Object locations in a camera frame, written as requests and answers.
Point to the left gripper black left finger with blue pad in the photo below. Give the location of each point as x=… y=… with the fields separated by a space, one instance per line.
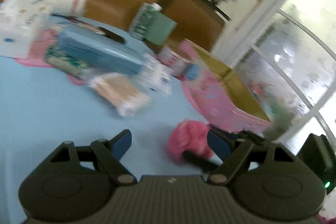
x=109 y=153

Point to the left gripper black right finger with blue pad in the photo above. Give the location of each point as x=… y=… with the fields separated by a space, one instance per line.
x=233 y=153

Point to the pink fluffy cloth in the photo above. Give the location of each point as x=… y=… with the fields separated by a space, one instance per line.
x=189 y=136

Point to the cotton swab packet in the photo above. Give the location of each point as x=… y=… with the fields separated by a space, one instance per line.
x=118 y=90

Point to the white wet wipes packet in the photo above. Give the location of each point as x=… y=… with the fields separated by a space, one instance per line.
x=155 y=76

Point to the blue plastic case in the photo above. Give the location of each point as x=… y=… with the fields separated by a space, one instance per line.
x=99 y=51

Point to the pink cardboard storage box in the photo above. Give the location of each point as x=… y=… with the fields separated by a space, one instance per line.
x=220 y=96

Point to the blue pig cartoon tablecloth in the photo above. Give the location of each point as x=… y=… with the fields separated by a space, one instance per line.
x=41 y=108

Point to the blue round lid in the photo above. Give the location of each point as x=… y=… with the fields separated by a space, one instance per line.
x=192 y=72

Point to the green floral patterned box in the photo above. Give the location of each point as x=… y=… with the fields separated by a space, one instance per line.
x=68 y=64

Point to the brown wooden chair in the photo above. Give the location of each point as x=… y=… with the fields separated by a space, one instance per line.
x=195 y=20

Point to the green white drink carton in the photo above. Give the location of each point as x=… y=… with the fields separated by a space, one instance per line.
x=143 y=19

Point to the white tissue pack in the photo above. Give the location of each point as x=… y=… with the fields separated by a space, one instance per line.
x=22 y=22

